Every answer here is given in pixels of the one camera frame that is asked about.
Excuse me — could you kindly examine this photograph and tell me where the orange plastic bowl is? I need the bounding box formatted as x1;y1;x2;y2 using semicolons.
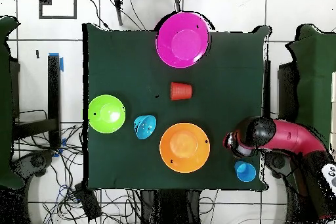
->
159;122;211;174

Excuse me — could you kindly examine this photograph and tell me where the red-orange plastic cup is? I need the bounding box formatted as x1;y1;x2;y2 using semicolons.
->
169;81;194;101

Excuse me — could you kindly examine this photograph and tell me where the small cyan plastic bowl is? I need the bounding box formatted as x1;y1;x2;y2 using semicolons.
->
133;114;158;140

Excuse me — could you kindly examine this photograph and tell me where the magenta pink plastic bowl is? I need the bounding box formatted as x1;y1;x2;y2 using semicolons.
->
155;11;211;69

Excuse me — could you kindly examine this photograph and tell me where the white boxes stack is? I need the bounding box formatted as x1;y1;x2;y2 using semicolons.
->
329;70;336;154

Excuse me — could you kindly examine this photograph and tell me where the light blue plastic cup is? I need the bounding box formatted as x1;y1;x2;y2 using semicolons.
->
234;160;257;183

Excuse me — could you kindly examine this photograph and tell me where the green cloth covered side table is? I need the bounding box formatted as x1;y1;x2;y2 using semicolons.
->
0;15;26;190
285;24;336;196

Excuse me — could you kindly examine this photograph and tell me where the lime green plastic bowl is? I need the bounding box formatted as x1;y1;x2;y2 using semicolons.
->
87;94;127;134

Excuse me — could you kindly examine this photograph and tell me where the dark green tablecloth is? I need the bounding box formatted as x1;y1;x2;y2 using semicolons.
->
81;22;272;192

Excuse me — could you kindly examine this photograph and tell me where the black power brick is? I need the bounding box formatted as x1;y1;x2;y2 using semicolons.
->
73;182;102;221

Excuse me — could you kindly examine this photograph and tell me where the blue tape strip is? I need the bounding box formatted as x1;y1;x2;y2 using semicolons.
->
48;52;64;72

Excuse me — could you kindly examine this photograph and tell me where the gray pedestal foot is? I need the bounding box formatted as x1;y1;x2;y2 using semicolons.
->
11;149;55;180
264;151;299;180

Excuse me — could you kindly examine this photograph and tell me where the black metal table frame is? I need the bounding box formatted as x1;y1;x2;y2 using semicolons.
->
11;54;62;151
262;59;299;122

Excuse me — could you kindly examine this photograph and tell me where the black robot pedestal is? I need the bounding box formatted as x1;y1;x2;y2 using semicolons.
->
140;189;203;224

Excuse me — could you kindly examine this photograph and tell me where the tangle of floor cables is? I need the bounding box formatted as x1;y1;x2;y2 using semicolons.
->
12;109;142;224

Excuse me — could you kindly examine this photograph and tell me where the black cable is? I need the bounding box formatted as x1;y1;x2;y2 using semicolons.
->
84;0;112;31

